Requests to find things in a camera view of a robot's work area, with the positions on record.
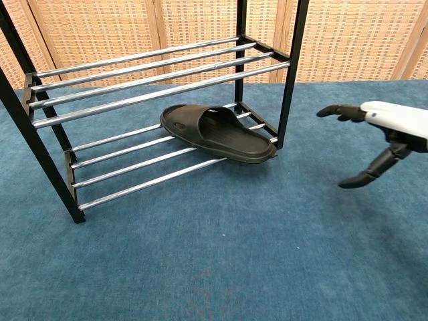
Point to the blue carpet mat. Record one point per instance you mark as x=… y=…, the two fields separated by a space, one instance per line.
x=234 y=250

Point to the woven bamboo folding screen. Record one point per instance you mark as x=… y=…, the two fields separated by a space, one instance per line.
x=351 y=40

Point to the black rubber slipper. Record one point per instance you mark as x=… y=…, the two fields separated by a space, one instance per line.
x=240 y=143

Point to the black chrome shoe rack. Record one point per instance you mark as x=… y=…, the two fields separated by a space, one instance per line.
x=287 y=100

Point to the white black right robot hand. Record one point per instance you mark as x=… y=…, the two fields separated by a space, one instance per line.
x=401 y=123

